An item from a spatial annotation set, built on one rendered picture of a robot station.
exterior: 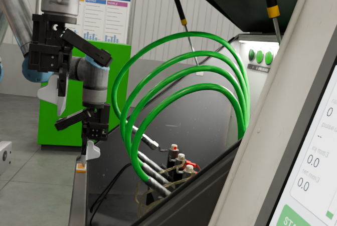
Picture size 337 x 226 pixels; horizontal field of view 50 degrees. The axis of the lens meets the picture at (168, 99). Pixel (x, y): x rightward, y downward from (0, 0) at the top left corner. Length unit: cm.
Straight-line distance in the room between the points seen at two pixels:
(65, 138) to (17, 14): 332
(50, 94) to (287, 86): 48
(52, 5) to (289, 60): 46
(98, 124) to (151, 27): 629
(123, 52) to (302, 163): 378
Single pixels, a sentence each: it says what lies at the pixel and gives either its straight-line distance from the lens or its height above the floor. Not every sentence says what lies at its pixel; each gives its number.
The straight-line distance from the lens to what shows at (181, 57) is 86.
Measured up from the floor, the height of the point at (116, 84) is 127.
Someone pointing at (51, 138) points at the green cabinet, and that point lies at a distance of 434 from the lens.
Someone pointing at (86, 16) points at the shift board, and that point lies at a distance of 740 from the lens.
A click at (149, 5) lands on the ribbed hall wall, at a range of 740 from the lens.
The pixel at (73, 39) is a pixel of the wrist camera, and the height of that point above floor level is 137.
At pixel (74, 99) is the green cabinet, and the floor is 63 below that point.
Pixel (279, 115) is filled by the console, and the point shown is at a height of 130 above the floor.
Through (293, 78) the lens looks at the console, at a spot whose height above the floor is 136.
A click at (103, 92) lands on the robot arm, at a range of 113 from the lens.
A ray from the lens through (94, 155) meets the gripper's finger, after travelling 118.
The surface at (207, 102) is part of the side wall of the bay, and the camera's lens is 132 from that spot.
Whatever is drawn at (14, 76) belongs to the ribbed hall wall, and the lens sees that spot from 780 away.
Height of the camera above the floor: 139
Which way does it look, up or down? 9 degrees down
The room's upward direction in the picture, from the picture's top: 7 degrees clockwise
